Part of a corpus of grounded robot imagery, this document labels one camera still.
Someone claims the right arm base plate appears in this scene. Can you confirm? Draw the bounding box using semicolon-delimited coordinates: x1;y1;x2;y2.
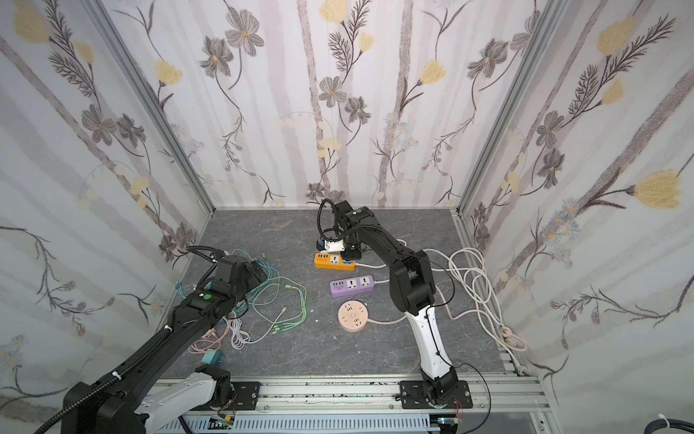
399;381;474;410

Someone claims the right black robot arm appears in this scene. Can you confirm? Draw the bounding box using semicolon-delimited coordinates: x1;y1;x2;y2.
316;198;458;406

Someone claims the light green charging cable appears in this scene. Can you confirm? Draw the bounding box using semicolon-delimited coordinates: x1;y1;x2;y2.
243;284;309;347

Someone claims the purple power strip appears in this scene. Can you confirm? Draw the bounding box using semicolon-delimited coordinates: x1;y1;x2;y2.
329;275;375;298

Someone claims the white charging cable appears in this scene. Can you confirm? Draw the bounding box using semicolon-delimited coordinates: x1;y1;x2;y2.
230;306;288;353

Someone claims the pink charging cable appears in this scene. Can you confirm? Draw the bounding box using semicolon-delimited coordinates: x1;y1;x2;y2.
187;319;231;354

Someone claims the white power cords bundle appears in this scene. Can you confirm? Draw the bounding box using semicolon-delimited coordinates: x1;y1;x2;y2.
354;238;528;375

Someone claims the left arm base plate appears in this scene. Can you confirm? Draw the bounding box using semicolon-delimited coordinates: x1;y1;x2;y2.
220;382;261;412

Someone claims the orange power strip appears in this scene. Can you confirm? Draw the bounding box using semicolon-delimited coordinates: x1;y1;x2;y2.
314;252;356;271

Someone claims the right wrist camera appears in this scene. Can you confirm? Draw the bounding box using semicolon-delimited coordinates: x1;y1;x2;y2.
327;241;344;254

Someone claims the teal charger near rail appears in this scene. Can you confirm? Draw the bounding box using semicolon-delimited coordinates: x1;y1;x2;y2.
202;350;223;366

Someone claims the aluminium mounting rail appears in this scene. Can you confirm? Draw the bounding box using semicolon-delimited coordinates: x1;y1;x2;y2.
231;373;551;416

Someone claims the pink round power strip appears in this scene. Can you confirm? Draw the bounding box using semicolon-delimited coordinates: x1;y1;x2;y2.
337;300;369;333

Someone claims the teal multi-head charging cable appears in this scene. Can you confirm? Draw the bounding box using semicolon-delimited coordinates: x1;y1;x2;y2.
174;248;308;327

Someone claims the white slotted cable duct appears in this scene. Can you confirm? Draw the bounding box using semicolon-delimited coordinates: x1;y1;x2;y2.
157;414;440;433

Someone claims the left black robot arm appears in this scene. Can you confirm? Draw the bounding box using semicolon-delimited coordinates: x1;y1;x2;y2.
36;255;269;433

